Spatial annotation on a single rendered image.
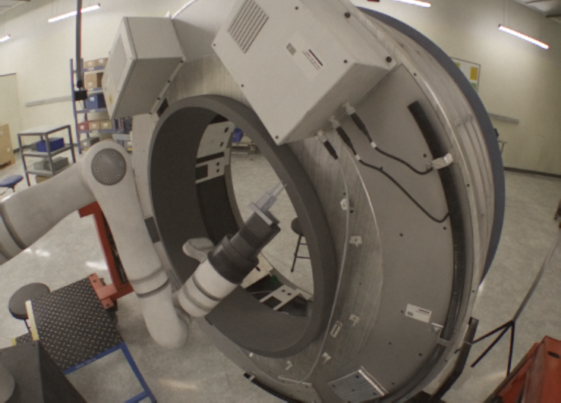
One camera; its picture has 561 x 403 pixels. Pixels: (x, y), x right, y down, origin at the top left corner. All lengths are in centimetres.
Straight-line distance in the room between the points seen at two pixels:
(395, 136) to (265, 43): 25
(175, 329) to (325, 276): 30
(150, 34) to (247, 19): 47
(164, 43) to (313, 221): 65
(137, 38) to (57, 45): 751
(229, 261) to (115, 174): 23
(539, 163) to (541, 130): 91
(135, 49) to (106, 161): 44
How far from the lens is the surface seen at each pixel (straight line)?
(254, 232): 46
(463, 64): 691
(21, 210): 51
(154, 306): 55
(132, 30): 91
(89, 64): 676
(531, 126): 846
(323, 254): 58
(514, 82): 786
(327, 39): 39
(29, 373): 77
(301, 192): 55
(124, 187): 49
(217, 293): 51
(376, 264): 57
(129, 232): 50
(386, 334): 66
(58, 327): 159
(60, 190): 55
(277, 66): 44
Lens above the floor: 163
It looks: 24 degrees down
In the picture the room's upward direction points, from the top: 2 degrees clockwise
